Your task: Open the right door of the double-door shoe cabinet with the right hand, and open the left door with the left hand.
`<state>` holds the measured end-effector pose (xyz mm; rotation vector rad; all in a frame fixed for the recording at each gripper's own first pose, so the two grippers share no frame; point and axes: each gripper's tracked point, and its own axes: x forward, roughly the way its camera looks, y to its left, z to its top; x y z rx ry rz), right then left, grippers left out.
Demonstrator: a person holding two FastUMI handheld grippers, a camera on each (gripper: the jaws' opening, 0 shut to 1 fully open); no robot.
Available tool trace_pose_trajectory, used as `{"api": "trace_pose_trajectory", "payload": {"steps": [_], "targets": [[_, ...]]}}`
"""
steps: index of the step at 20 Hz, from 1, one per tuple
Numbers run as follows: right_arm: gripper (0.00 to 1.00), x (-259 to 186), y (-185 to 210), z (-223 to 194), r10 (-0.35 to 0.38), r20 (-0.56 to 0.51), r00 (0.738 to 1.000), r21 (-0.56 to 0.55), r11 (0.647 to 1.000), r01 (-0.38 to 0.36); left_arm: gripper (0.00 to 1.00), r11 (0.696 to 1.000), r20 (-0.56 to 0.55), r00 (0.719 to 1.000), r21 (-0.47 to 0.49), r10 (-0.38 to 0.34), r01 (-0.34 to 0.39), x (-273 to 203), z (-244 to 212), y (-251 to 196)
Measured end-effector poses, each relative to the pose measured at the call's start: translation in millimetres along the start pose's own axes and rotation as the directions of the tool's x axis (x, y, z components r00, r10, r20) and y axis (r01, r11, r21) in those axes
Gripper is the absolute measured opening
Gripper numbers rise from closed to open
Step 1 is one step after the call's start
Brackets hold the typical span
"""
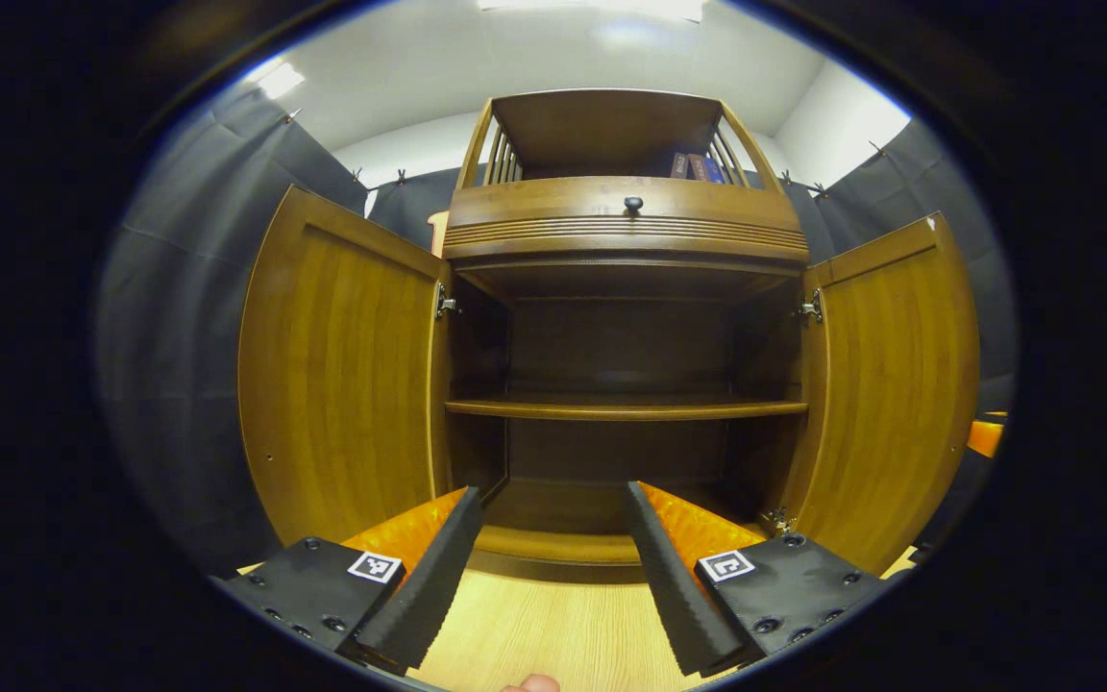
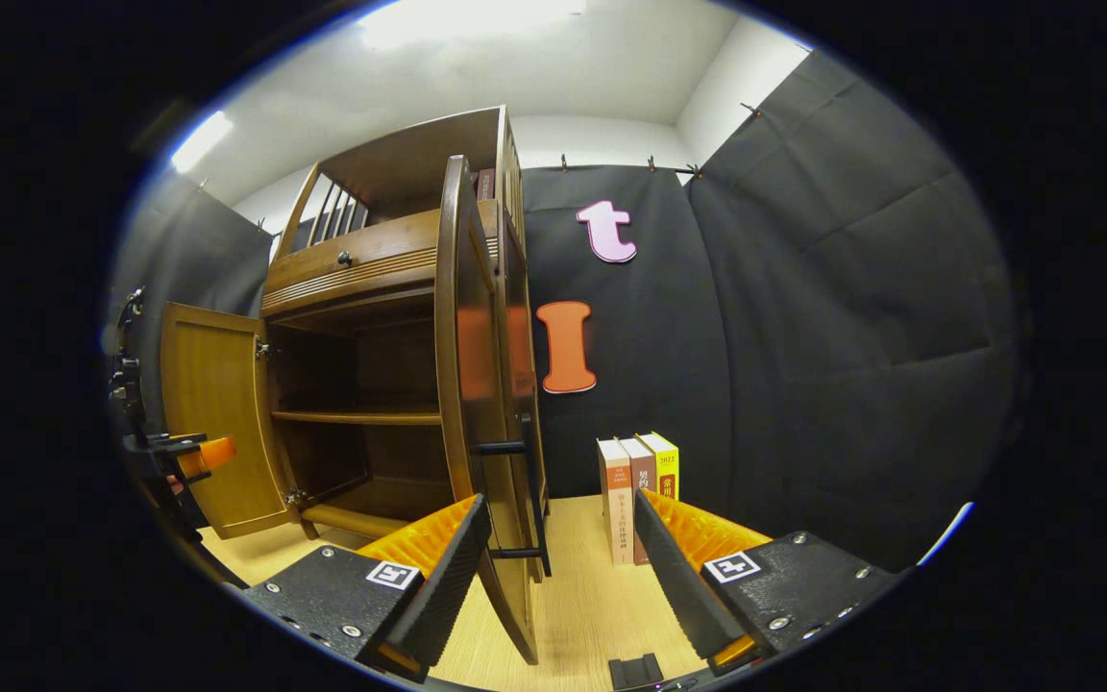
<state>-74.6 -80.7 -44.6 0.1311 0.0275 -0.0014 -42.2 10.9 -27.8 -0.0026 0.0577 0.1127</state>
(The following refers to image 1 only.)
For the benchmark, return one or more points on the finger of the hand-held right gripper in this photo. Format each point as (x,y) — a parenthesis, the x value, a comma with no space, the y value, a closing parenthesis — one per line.
(986,437)

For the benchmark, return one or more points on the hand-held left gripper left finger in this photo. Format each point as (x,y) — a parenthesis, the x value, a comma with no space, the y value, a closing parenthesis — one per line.
(429,586)

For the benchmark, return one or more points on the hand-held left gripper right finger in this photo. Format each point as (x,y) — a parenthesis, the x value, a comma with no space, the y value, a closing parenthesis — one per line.
(669,586)

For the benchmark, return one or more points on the wooden cabinet door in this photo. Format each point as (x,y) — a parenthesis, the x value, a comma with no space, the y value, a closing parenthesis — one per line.
(342,384)
(890,404)

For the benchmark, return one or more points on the metal door hinge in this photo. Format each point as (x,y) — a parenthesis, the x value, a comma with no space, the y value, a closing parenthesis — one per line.
(811,308)
(445,306)
(780,522)

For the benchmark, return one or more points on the wooden inner shelf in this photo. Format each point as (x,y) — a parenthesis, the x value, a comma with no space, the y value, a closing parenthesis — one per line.
(626,409)

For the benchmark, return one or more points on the black backdrop cloth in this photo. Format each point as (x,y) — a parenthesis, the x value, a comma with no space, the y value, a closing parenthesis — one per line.
(179,336)

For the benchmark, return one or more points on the blue shelf book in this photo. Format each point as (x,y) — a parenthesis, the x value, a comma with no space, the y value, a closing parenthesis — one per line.
(716,171)

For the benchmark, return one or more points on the maroon shelf book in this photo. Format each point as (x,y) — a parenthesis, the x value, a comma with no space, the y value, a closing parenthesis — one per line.
(699,168)

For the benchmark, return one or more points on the wooden drawer black knob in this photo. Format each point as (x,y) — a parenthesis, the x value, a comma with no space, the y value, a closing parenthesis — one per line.
(553,207)

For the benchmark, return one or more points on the dark brown shelf book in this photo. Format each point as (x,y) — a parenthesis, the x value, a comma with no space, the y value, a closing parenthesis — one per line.
(679,165)

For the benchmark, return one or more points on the ceiling light panel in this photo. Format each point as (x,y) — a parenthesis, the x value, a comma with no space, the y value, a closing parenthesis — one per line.
(282,81)
(592,8)

